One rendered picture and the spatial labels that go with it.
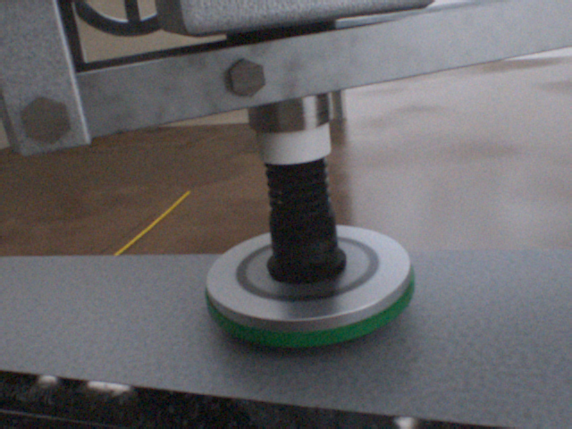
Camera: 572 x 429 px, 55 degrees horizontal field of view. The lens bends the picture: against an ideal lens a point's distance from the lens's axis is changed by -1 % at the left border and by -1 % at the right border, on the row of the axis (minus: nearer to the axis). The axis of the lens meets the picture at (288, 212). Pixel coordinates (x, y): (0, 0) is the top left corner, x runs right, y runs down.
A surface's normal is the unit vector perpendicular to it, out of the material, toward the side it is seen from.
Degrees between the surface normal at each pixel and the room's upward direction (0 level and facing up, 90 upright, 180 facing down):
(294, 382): 0
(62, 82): 90
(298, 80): 90
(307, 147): 90
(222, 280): 0
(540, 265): 0
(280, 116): 90
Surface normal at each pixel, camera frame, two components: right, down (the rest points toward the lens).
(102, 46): -0.30, 0.37
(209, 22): 0.31, 0.64
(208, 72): 0.29, 0.31
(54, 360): -0.11, -0.93
